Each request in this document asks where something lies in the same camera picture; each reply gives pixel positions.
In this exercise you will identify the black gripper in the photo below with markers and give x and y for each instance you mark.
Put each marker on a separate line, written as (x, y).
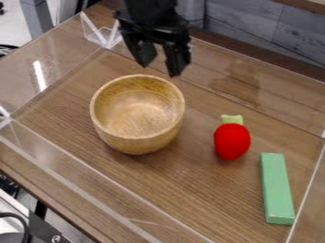
(147, 28)

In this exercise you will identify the red plush fruit green leaf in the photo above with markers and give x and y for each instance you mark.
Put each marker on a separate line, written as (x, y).
(231, 137)

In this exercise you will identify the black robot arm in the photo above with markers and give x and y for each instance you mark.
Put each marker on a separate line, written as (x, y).
(156, 5)

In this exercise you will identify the light wooden bowl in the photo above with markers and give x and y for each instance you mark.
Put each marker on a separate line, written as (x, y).
(136, 111)

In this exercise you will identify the clear acrylic tray walls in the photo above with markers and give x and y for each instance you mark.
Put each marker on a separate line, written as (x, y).
(205, 158)

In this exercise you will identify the green rectangular block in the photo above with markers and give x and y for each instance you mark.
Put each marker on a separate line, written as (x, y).
(275, 190)

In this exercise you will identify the black clamp under table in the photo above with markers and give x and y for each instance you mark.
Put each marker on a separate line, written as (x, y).
(21, 225)

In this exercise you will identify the clear acrylic corner bracket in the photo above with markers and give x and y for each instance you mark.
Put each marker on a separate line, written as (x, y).
(104, 37)

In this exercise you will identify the grey post in background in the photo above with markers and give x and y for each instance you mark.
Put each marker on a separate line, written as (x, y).
(37, 16)

